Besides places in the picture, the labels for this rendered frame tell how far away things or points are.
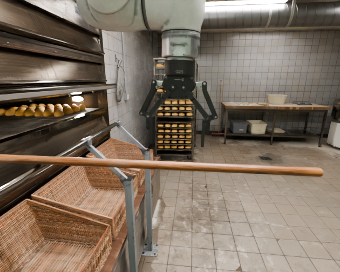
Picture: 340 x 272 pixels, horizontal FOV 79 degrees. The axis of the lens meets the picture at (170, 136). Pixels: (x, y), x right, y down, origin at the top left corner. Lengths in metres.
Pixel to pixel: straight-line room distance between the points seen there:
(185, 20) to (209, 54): 5.15
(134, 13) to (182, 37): 0.12
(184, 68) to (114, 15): 0.18
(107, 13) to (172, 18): 0.14
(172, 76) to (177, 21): 0.12
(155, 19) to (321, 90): 6.06
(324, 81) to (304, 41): 1.09
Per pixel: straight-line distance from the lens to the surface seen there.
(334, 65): 6.53
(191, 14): 0.50
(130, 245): 1.42
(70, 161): 0.82
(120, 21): 0.53
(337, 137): 5.68
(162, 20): 0.51
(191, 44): 0.50
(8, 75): 1.33
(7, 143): 1.32
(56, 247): 1.43
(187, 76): 0.52
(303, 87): 6.23
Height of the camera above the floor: 1.48
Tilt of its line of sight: 15 degrees down
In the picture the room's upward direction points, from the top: straight up
